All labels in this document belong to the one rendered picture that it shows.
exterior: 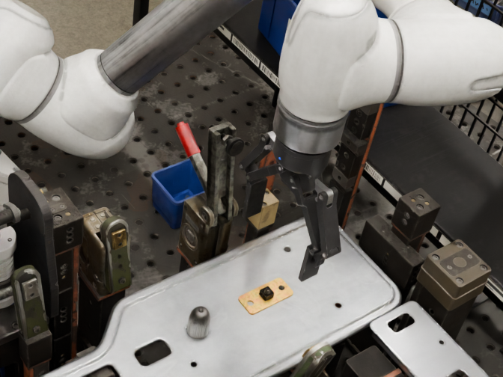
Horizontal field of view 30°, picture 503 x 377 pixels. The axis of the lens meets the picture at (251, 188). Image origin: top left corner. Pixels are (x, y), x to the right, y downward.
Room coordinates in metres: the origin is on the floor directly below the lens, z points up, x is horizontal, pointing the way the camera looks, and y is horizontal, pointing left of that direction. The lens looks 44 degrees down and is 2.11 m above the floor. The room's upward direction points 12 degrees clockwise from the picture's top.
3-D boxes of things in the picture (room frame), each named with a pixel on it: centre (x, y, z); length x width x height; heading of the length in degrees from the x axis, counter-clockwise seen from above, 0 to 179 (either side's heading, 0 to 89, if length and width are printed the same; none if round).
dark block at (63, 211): (0.91, 0.27, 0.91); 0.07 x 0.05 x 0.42; 44
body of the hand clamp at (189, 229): (1.04, 0.06, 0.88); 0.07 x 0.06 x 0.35; 44
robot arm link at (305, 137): (0.92, -0.05, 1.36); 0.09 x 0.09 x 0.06
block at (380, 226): (1.10, -0.25, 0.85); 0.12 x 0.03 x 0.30; 44
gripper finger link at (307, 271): (0.87, -0.10, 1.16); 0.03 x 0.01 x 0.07; 134
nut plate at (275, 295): (0.92, -0.05, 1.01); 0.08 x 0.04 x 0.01; 134
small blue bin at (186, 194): (1.35, 0.13, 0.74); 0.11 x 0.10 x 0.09; 134
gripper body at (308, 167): (0.92, -0.05, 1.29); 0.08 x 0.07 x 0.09; 44
